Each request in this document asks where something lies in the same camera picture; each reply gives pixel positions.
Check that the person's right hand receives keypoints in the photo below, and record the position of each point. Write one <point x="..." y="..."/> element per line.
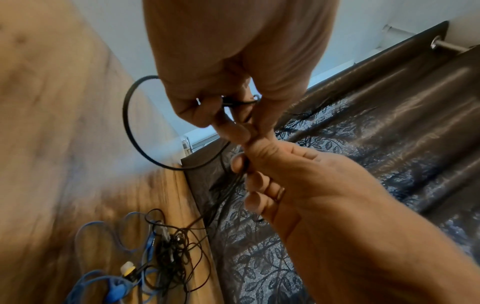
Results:
<point x="303" y="184"/>

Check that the person's left hand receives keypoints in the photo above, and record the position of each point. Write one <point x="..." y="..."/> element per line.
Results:
<point x="232" y="53"/>

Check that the person's right forearm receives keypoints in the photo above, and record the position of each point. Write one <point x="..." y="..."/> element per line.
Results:
<point x="393" y="252"/>

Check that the dark leaf-patterned curtain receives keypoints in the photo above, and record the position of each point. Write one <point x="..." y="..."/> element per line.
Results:
<point x="375" y="124"/>

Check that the metal curtain rod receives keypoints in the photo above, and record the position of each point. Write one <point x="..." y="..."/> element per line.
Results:
<point x="450" y="46"/>

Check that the white window frame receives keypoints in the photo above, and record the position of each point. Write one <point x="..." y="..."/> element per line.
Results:
<point x="202" y="142"/>

